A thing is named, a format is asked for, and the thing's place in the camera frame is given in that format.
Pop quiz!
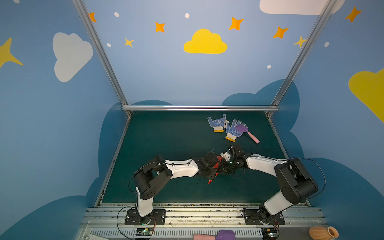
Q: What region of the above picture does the red square paper sheet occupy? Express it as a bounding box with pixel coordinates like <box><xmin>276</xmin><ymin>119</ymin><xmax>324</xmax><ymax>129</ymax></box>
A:
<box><xmin>208</xmin><ymin>156</ymin><xmax>223</xmax><ymax>184</ymax></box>

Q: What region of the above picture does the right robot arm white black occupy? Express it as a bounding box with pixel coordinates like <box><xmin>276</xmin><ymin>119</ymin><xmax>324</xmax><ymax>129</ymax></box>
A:
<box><xmin>220</xmin><ymin>144</ymin><xmax>319</xmax><ymax>219</ymax></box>

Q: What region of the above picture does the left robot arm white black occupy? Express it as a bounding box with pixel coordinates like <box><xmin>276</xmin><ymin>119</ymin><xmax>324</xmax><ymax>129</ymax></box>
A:
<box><xmin>133</xmin><ymin>152</ymin><xmax>223</xmax><ymax>218</ymax></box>

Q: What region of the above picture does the right blue dotted work glove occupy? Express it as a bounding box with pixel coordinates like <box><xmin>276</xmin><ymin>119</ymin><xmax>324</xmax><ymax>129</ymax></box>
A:
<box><xmin>225</xmin><ymin>119</ymin><xmax>247</xmax><ymax>142</ymax></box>

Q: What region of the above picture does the blue dotted work glove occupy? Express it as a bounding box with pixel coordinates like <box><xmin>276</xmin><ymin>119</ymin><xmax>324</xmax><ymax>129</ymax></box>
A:
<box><xmin>207</xmin><ymin>114</ymin><xmax>229</xmax><ymax>133</ymax></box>
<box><xmin>225</xmin><ymin>119</ymin><xmax>247</xmax><ymax>142</ymax></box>

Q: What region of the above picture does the purple pink brush on table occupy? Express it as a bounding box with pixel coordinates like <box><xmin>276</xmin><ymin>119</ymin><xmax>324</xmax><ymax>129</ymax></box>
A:
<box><xmin>236</xmin><ymin>125</ymin><xmax>260</xmax><ymax>144</ymax></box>

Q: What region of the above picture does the left blue dotted work glove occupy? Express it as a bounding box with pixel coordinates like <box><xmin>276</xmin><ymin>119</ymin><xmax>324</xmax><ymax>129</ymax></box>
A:
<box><xmin>207</xmin><ymin>114</ymin><xmax>229</xmax><ymax>133</ymax></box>

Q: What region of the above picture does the pink purple brush front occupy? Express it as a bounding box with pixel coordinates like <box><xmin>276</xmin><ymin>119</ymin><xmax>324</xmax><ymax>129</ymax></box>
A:
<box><xmin>193</xmin><ymin>230</ymin><xmax>236</xmax><ymax>240</ymax></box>

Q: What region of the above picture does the right green circuit board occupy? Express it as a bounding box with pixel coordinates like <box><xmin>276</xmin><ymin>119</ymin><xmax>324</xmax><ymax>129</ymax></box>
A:
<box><xmin>262</xmin><ymin>228</ymin><xmax>279</xmax><ymax>240</ymax></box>

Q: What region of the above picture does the green circuit board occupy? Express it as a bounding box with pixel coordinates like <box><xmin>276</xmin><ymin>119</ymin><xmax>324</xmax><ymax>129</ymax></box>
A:
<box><xmin>262</xmin><ymin>228</ymin><xmax>279</xmax><ymax>240</ymax></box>
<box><xmin>135</xmin><ymin>228</ymin><xmax>154</xmax><ymax>236</ymax></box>

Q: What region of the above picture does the left green circuit board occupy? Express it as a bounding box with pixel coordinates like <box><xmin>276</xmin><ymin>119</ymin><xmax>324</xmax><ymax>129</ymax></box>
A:
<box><xmin>135</xmin><ymin>228</ymin><xmax>154</xmax><ymax>236</ymax></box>

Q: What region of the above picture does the terracotta ribbed vase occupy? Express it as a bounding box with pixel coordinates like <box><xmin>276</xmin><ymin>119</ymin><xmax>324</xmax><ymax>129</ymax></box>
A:
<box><xmin>309</xmin><ymin>227</ymin><xmax>340</xmax><ymax>240</ymax></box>

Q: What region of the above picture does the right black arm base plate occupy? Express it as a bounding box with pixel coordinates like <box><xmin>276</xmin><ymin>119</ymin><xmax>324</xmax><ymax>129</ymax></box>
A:
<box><xmin>240</xmin><ymin>209</ymin><xmax>286</xmax><ymax>225</ymax></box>

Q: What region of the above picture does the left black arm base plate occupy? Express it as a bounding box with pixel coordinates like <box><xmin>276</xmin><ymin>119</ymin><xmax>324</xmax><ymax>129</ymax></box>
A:
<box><xmin>124</xmin><ymin>209</ymin><xmax>166</xmax><ymax>226</ymax></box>

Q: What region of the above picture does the right aluminium frame post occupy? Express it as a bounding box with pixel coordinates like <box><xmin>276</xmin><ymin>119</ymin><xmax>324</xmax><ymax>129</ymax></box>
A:
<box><xmin>267</xmin><ymin>0</ymin><xmax>337</xmax><ymax>119</ymax></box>

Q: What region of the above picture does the aluminium frame post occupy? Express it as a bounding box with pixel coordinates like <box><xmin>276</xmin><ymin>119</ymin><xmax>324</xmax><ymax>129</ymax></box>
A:
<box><xmin>72</xmin><ymin>0</ymin><xmax>128</xmax><ymax>107</ymax></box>
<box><xmin>267</xmin><ymin>0</ymin><xmax>337</xmax><ymax>119</ymax></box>

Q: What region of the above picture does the rear aluminium frame bar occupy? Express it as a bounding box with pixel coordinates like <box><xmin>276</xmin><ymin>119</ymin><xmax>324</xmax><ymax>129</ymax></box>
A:
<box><xmin>122</xmin><ymin>105</ymin><xmax>279</xmax><ymax>112</ymax></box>

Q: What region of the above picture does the front aluminium rail base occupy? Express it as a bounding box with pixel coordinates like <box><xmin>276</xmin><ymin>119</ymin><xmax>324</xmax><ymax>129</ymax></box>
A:
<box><xmin>76</xmin><ymin>203</ymin><xmax>328</xmax><ymax>240</ymax></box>

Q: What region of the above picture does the left aluminium frame post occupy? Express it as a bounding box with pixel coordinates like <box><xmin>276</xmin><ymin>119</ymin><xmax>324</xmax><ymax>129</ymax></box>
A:
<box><xmin>72</xmin><ymin>0</ymin><xmax>128</xmax><ymax>107</ymax></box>

